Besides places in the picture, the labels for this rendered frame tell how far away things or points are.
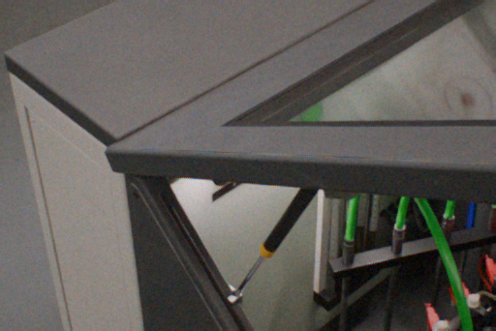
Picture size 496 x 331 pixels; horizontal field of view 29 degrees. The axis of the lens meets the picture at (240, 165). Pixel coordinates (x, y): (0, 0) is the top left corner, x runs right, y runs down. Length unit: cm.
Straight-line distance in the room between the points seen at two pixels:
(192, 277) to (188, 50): 34
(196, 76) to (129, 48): 13
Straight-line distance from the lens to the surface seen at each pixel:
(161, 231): 131
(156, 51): 144
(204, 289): 130
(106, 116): 132
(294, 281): 173
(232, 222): 149
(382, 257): 167
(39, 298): 314
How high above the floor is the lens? 230
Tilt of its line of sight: 41 degrees down
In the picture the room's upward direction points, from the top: 1 degrees counter-clockwise
